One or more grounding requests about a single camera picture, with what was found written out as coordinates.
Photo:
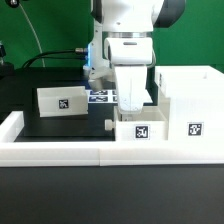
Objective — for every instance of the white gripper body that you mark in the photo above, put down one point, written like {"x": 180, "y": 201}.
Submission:
{"x": 129, "y": 58}

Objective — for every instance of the white drawer cabinet box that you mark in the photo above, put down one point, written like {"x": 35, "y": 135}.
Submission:
{"x": 192, "y": 100}

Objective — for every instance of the white front drawer with tag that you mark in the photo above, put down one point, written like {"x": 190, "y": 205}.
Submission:
{"x": 150, "y": 124}

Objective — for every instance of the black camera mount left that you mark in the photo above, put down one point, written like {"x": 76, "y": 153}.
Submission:
{"x": 6, "y": 68}

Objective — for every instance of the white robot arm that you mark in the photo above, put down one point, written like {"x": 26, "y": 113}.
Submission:
{"x": 125, "y": 19}

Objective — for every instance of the white rear drawer with tag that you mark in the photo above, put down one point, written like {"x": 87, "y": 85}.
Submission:
{"x": 62, "y": 101}

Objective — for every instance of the white drawer with tag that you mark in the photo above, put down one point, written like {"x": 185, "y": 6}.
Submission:
{"x": 62, "y": 101}
{"x": 150, "y": 124}

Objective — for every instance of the white sheet with tags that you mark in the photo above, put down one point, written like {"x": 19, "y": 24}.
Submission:
{"x": 110, "y": 96}

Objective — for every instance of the white U-shaped fence frame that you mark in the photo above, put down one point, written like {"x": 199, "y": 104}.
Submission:
{"x": 45, "y": 154}

